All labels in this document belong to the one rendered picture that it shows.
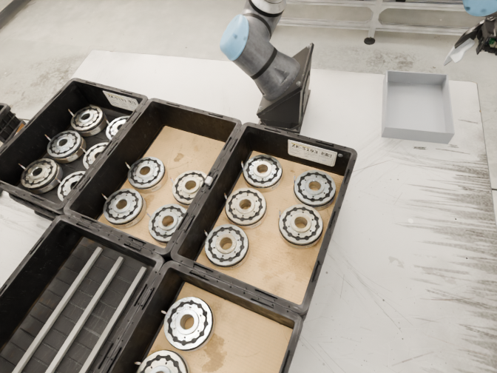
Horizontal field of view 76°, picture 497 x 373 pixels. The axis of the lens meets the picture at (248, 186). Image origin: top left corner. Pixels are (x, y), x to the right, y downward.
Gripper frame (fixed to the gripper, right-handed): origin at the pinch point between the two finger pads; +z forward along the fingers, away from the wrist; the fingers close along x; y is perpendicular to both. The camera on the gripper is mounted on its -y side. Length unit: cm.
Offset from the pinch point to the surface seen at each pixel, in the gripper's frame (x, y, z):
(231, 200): -58, 53, 3
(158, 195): -79, 54, 6
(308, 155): -41, 38, 1
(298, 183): -43, 46, 3
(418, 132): -9.5, 13.5, 15.1
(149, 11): -208, -168, 89
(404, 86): -12.3, -11.2, 18.6
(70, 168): -110, 50, 6
